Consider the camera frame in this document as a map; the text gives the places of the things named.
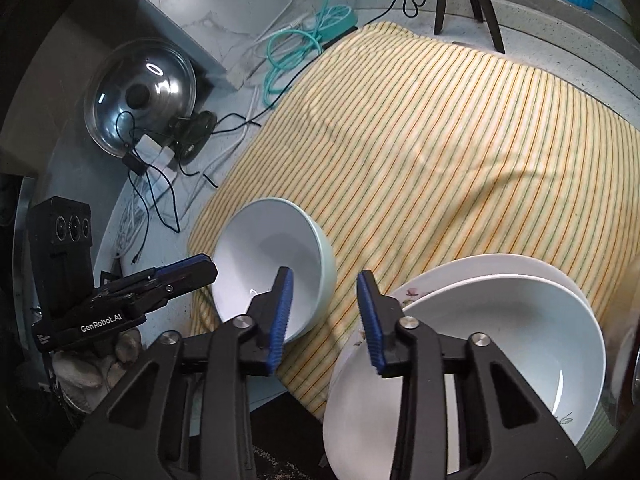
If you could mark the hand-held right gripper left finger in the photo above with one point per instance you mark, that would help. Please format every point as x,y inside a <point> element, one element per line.
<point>282,315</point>

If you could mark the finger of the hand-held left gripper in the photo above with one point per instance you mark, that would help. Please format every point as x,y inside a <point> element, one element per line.
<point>185,262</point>
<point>197,278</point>

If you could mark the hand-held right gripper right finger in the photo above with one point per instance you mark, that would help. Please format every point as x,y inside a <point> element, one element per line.
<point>367,320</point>

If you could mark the pale green bowl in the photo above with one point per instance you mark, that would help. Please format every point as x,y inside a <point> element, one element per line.
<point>270,245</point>

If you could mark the white oval plate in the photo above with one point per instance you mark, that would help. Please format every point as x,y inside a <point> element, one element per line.
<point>500,340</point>

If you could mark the person's left hand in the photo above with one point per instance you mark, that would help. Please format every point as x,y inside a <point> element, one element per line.
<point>90,370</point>

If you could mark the white charger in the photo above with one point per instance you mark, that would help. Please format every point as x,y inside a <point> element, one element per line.
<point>152,147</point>

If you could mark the black round stand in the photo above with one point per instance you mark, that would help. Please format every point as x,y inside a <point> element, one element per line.
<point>197,127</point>

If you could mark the stainless steel pot lid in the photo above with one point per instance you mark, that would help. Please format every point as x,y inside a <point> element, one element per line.
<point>110,110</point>

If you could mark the yellow striped cloth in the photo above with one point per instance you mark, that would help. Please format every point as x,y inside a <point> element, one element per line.
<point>425,135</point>

